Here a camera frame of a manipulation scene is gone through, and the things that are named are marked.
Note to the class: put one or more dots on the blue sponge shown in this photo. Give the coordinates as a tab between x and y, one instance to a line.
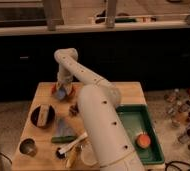
60	94

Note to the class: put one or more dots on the yellow banana toy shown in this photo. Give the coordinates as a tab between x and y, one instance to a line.
71	157

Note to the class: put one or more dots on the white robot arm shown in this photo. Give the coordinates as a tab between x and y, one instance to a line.
97	101

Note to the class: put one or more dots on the grey blue cloth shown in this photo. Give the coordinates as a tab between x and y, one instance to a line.
63	129

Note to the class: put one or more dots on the white round lid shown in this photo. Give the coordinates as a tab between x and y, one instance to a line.
87	155

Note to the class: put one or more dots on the white block on plate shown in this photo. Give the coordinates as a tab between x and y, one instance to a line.
43	115

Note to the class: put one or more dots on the orange round fruit toy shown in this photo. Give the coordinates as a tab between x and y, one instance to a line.
143	141

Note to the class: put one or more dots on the metal cup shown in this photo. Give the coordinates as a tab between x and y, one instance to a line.
28	147

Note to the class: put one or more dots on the green plastic tray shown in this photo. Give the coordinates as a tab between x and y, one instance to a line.
136	120

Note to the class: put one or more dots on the red bowl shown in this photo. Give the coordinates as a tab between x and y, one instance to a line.
68	87

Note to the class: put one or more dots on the green cucumber toy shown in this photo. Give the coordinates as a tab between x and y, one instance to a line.
63	139

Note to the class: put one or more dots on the spice bottle cluster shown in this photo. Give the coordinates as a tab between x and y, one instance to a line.
180	114

